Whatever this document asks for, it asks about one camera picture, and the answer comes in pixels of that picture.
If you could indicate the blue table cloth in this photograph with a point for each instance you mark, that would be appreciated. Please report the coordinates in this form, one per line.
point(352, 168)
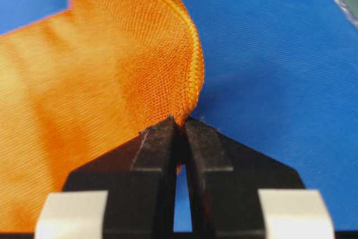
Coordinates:
point(279, 76)

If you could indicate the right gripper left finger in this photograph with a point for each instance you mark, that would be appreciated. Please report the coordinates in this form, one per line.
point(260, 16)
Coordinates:
point(127, 192)

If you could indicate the orange towel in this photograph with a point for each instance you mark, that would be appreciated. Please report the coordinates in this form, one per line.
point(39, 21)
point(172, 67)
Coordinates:
point(83, 81)

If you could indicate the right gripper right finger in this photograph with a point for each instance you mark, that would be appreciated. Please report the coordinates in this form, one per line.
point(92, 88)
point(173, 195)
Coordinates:
point(237, 192)

